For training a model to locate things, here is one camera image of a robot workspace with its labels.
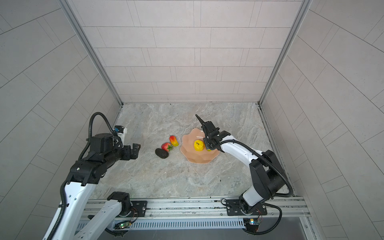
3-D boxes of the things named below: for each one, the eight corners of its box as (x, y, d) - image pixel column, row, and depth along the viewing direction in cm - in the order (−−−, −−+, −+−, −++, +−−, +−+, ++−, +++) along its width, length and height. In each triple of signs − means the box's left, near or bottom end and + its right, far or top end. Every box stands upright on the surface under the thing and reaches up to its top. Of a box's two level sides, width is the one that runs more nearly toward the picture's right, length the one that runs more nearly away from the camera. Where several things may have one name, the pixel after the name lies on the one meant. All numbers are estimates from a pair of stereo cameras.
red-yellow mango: (173, 148, 94) (173, 145, 91) (168, 139, 98) (167, 136, 95) (179, 144, 96) (178, 142, 93) (173, 136, 100) (173, 133, 97)
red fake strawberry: (161, 149, 94) (160, 146, 91) (165, 143, 96) (164, 140, 93) (169, 153, 92) (168, 150, 89) (173, 148, 94) (172, 145, 91)
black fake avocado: (154, 155, 91) (153, 153, 88) (157, 149, 93) (157, 147, 91) (166, 160, 89) (165, 158, 86) (169, 154, 91) (169, 152, 89)
